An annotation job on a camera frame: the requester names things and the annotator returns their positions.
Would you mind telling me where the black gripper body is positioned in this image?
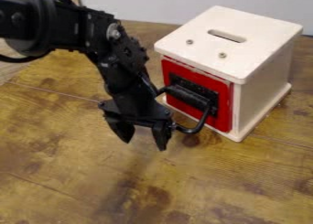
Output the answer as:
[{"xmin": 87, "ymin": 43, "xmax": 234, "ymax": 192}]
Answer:
[{"xmin": 86, "ymin": 21, "xmax": 173, "ymax": 127}]

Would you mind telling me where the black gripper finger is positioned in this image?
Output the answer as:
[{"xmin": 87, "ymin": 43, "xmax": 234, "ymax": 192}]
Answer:
[
  {"xmin": 106, "ymin": 112, "xmax": 135, "ymax": 144},
  {"xmin": 151, "ymin": 119, "xmax": 173, "ymax": 151}
]

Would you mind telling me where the black metal drawer handle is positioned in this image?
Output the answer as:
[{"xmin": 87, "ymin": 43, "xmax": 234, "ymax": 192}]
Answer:
[{"xmin": 159, "ymin": 73, "xmax": 220, "ymax": 134}]

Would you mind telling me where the red wooden drawer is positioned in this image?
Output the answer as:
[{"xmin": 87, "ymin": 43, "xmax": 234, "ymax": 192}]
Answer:
[{"xmin": 162, "ymin": 57, "xmax": 234, "ymax": 133}]

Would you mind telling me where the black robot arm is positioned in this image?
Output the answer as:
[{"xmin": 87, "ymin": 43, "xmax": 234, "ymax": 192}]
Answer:
[{"xmin": 0, "ymin": 0, "xmax": 173, "ymax": 151}]

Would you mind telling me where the white wooden drawer cabinet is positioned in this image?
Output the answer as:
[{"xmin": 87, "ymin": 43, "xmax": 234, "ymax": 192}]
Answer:
[{"xmin": 154, "ymin": 5, "xmax": 303, "ymax": 142}]

